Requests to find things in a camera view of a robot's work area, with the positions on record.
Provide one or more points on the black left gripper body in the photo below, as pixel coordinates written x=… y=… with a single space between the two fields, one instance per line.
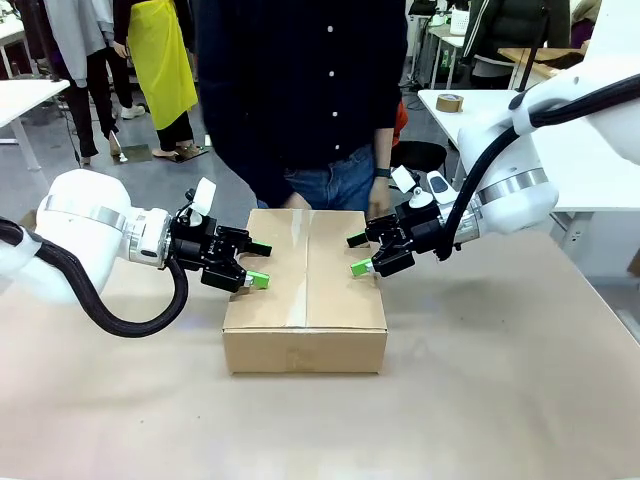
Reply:
x=197 y=247

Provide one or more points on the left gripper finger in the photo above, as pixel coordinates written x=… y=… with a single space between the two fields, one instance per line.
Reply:
x=240 y=241
x=227 y=275

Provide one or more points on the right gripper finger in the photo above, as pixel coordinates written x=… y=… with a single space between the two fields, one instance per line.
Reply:
x=395 y=260
x=382 y=230

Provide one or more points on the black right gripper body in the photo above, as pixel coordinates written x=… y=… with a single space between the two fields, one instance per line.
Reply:
x=420 y=227

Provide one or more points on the brown cardboard box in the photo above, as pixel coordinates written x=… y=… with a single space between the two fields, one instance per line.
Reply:
x=305 y=300

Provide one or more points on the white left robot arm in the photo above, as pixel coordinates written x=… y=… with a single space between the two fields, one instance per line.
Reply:
x=80 y=215

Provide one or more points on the person's left hand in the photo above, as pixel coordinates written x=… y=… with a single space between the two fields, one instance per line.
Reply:
x=380 y=197

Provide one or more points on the black wristwatch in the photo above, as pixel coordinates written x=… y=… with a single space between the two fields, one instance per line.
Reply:
x=383 y=173

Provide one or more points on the black chair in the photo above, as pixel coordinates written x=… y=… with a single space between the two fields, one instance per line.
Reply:
x=420 y=155

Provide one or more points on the orange cloth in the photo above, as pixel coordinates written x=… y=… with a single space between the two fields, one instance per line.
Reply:
x=400 y=125

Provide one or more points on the brown packing tape roll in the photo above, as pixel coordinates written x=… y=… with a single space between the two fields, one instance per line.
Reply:
x=450 y=102

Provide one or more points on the white table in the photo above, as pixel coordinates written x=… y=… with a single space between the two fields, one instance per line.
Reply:
x=575 y=175
x=25 y=97

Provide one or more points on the person in dark shirt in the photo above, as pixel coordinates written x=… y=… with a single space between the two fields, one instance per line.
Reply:
x=300 y=75

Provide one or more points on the person in yellow apron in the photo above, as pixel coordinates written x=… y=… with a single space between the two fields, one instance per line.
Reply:
x=160 y=60

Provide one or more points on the black pole stand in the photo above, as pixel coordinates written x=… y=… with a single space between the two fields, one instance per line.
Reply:
x=530 y=55

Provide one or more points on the white plastic basket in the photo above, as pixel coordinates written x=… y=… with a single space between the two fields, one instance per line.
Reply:
x=460 y=21

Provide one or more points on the wooden table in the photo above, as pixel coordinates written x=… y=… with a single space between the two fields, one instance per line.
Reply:
x=555 y=57

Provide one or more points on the person in dark striped jacket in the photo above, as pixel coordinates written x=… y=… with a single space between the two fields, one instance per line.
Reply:
x=515 y=30

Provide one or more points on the person in grey garment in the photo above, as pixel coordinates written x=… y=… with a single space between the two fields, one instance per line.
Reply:
x=80 y=40

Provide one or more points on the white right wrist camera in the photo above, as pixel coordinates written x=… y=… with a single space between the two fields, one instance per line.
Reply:
x=405 y=179

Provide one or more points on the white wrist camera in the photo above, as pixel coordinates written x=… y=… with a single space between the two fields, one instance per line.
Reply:
x=204 y=195
x=405 y=179

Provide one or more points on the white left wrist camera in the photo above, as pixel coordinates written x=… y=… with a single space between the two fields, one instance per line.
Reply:
x=204 y=195

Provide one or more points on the dark mannequin base plate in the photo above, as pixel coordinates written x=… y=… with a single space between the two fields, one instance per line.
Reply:
x=187 y=154

